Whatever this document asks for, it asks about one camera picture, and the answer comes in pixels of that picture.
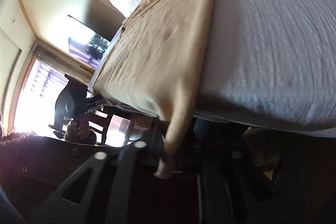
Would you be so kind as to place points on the tan shirt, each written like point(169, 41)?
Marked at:
point(155, 66)

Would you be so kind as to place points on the person's left hand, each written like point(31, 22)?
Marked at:
point(80, 132)

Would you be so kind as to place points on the window with curtain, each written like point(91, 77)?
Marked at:
point(40, 82)

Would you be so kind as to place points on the wooden chair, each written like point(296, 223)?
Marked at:
point(117, 128)

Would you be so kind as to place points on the black television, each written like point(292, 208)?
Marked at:
point(90, 36)

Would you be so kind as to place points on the grey bed sheet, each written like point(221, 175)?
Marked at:
point(270, 63)

